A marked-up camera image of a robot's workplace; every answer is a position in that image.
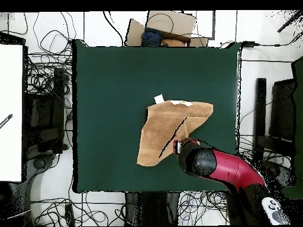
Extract orange terry towel with tags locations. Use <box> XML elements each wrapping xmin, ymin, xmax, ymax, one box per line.
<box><xmin>136</xmin><ymin>93</ymin><xmax>214</xmax><ymax>167</ymax></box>

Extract dark green table cloth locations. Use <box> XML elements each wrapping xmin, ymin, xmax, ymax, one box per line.
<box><xmin>72</xmin><ymin>39</ymin><xmax>241</xmax><ymax>193</ymax></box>

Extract orange cloth in box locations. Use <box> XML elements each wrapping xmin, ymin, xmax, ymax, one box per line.
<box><xmin>161</xmin><ymin>38</ymin><xmax>185</xmax><ymax>47</ymax></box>

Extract dark blue garment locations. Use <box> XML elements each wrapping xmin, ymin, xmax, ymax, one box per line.
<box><xmin>141</xmin><ymin>28</ymin><xmax>163</xmax><ymax>47</ymax></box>

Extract black chair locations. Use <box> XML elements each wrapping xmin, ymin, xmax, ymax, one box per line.
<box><xmin>253</xmin><ymin>77</ymin><xmax>296</xmax><ymax>161</ymax></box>

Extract brown cardboard box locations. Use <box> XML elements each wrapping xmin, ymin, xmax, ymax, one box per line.
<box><xmin>125</xmin><ymin>10</ymin><xmax>209</xmax><ymax>47</ymax></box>

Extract black power strip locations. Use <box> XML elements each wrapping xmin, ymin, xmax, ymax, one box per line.
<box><xmin>65</xmin><ymin>203</ymin><xmax>76</xmax><ymax>226</ymax></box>

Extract white board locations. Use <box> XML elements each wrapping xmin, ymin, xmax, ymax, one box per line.
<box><xmin>0</xmin><ymin>44</ymin><xmax>24</xmax><ymax>182</ymax></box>

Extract black cable bundle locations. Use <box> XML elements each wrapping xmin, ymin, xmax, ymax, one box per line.
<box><xmin>179</xmin><ymin>189</ymin><xmax>230</xmax><ymax>225</ymax></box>
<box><xmin>236</xmin><ymin>132</ymin><xmax>295</xmax><ymax>180</ymax></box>
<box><xmin>25</xmin><ymin>11</ymin><xmax>74</xmax><ymax>109</ymax></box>
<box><xmin>30</xmin><ymin>192</ymin><xmax>127</xmax><ymax>226</ymax></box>

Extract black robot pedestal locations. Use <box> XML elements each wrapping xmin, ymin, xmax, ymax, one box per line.
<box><xmin>125</xmin><ymin>191</ymin><xmax>181</xmax><ymax>226</ymax></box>

